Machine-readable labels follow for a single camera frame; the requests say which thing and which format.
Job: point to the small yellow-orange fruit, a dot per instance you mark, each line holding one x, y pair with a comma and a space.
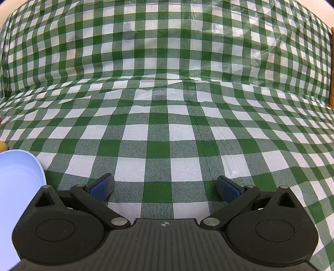
1, 146

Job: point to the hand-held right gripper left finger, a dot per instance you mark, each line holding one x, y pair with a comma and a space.
101, 188

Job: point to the green white checkered tablecloth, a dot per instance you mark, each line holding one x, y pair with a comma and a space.
156, 135

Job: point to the wooden board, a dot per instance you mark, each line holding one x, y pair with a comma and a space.
332, 67

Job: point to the light blue plate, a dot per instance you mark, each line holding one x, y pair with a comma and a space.
18, 187

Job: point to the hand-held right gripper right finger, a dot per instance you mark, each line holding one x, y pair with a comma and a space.
230, 189

